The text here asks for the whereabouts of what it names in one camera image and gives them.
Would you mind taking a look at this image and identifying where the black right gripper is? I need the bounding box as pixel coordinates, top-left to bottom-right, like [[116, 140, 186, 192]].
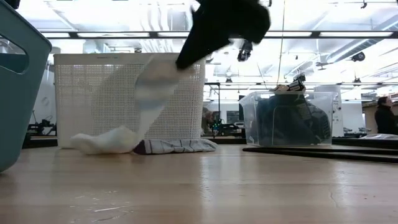
[[175, 0, 272, 71]]

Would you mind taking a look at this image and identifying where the black overhead camera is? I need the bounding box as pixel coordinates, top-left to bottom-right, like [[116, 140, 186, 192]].
[[237, 39, 254, 62]]

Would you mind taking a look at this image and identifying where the teal plastic basket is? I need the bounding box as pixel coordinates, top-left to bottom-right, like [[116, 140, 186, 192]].
[[0, 0, 53, 174]]

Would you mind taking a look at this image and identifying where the white dark-striped cloth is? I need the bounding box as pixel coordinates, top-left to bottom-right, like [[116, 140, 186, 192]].
[[132, 138, 218, 156]]

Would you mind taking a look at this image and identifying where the black cloth with white print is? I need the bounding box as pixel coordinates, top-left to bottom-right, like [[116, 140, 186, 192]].
[[269, 79, 307, 94]]

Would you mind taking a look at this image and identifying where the dark navy cloth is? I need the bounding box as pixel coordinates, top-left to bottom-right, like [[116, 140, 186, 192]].
[[295, 99, 332, 144], [254, 93, 301, 146]]

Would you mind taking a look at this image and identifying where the white perforated plastic basket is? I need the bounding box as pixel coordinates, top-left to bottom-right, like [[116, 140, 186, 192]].
[[53, 52, 206, 149]]

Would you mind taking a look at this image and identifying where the black flat rail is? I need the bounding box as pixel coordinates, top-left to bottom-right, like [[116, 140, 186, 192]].
[[242, 145, 398, 164]]

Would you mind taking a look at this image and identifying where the clear plastic storage bin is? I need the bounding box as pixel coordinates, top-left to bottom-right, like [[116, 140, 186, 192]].
[[238, 90, 340, 147]]

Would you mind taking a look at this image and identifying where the background machine with lights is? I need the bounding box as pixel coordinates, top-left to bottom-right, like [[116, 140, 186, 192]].
[[201, 107, 246, 138]]

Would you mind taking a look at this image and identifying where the person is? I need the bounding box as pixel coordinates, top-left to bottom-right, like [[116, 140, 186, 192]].
[[374, 96, 398, 136]]

